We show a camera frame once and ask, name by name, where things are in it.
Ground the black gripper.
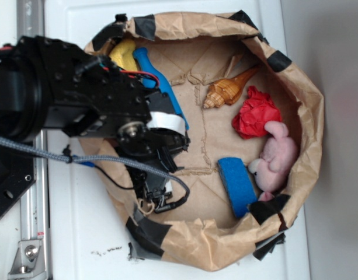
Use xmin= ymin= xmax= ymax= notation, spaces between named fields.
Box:
xmin=116 ymin=90 xmax=190 ymax=213

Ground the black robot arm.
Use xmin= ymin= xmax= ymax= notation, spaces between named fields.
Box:
xmin=0 ymin=36 xmax=190 ymax=213

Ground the blue plastic bottle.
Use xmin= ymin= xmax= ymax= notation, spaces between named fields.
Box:
xmin=133 ymin=47 xmax=189 ymax=130

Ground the brown conch seashell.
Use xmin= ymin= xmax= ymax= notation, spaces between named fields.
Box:
xmin=203 ymin=65 xmax=260 ymax=109

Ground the blue sponge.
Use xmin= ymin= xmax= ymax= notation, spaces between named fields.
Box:
xmin=218 ymin=157 xmax=258 ymax=218

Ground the red crumpled paper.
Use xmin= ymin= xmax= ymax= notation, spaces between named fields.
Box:
xmin=231 ymin=86 xmax=283 ymax=139

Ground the yellow microfiber cloth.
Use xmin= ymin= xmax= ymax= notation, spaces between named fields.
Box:
xmin=109 ymin=39 xmax=138 ymax=71

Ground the brown paper bag bin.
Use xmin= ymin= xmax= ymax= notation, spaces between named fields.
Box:
xmin=85 ymin=11 xmax=324 ymax=271

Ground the pink plush toy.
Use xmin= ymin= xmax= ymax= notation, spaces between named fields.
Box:
xmin=248 ymin=121 xmax=298 ymax=201

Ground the white tray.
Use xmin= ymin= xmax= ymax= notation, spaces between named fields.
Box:
xmin=44 ymin=1 xmax=310 ymax=279

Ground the grey braided cable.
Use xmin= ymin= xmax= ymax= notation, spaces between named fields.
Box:
xmin=0 ymin=134 xmax=190 ymax=212

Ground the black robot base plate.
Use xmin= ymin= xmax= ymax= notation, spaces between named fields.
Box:
xmin=0 ymin=146 xmax=36 ymax=220

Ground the aluminium rail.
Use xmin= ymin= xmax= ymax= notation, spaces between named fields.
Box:
xmin=16 ymin=1 xmax=53 ymax=279

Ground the metal corner bracket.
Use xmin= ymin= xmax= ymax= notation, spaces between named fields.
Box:
xmin=8 ymin=239 xmax=47 ymax=279

